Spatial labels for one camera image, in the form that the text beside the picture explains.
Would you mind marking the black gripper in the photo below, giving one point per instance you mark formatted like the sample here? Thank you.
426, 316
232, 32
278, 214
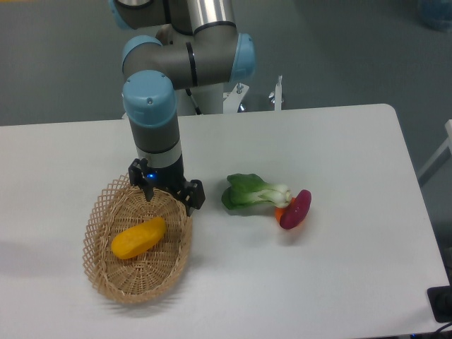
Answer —
170, 179

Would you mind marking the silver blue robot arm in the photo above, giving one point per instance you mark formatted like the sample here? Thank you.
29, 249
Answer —
155, 69

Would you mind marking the yellow mango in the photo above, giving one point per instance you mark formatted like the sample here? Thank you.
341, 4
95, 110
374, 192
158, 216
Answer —
138, 239

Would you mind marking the woven wicker basket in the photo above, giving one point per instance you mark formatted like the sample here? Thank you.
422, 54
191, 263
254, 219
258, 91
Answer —
146, 276

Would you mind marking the green bok choy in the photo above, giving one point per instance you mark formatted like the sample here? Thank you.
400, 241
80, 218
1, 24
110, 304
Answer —
246, 190

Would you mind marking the orange carrot piece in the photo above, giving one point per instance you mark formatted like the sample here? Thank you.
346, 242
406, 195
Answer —
279, 212

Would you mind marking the purple sweet potato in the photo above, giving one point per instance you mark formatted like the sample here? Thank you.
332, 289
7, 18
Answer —
293, 215

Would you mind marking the black device at edge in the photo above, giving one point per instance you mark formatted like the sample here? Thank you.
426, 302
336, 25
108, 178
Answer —
440, 302

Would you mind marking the blue container in background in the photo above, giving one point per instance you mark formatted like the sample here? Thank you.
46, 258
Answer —
436, 14

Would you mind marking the white furniture frame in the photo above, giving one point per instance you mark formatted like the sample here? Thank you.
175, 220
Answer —
440, 156

